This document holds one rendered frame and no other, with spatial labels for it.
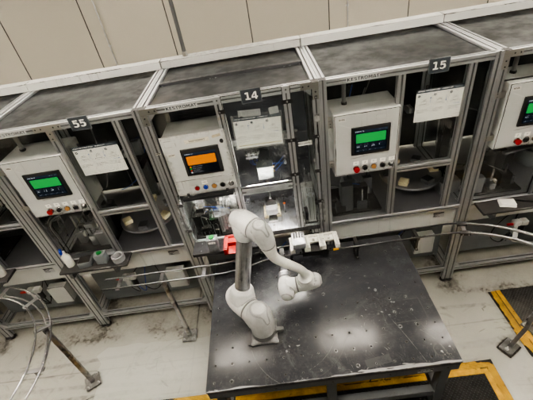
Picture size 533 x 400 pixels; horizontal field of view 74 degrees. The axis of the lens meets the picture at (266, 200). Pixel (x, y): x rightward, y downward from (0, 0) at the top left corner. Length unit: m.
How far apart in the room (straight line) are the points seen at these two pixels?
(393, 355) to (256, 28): 4.69
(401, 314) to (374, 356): 0.36
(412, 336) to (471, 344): 0.95
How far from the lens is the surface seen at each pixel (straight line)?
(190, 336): 3.43
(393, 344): 2.44
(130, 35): 5.99
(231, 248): 2.70
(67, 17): 6.23
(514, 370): 3.36
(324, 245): 2.64
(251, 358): 2.42
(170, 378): 3.32
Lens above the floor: 2.77
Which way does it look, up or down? 37 degrees down
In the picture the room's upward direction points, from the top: 10 degrees counter-clockwise
